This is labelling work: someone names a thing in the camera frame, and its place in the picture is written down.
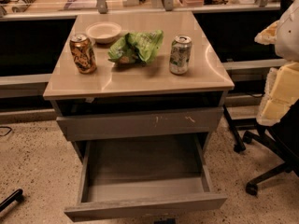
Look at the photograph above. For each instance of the green white soda can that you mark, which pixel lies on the green white soda can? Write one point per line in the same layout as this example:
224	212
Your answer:
180	54

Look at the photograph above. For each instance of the grey drawer cabinet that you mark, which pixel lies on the grey drawer cabinet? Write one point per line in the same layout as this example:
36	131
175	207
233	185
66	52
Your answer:
113	89

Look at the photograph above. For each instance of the black coiled tool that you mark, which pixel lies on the black coiled tool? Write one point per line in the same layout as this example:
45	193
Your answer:
22	5

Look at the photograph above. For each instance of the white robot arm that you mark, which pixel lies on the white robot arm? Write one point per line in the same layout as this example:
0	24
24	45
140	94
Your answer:
287	44

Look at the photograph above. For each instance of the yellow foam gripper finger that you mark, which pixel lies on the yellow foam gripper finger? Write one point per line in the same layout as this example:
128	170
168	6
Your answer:
281	91
268	35

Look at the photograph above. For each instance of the orange soda can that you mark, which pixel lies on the orange soda can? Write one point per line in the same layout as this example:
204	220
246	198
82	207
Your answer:
82	52

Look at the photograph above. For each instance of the green chip bag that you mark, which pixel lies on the green chip bag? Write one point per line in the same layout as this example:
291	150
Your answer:
136	47

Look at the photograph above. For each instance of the black bar on floor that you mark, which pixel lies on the black bar on floor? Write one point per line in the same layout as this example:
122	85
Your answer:
16	196

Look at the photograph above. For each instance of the black office chair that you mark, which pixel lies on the black office chair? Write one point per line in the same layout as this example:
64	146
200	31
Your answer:
281	138

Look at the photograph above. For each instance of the closed top drawer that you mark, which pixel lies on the closed top drawer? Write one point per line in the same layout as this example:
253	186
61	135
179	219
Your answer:
135	124

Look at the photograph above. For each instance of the open middle drawer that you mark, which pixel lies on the open middle drawer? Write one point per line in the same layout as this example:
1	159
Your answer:
142	177

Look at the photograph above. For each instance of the white paper bowl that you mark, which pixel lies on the white paper bowl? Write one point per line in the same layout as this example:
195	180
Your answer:
103	32

